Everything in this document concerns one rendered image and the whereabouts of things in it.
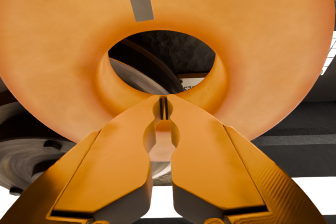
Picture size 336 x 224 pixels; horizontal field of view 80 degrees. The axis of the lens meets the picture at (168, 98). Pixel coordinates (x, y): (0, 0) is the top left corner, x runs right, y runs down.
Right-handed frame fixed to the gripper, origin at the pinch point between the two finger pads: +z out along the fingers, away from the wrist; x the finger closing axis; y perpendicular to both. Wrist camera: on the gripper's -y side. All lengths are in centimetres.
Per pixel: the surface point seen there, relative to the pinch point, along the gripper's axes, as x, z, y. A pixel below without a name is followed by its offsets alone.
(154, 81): -2.2, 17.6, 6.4
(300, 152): 461, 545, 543
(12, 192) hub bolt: -31.0, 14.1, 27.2
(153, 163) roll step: -4.1, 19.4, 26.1
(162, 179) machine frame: -5, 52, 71
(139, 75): -4.4, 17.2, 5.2
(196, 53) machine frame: 6.2, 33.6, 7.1
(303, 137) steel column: 317, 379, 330
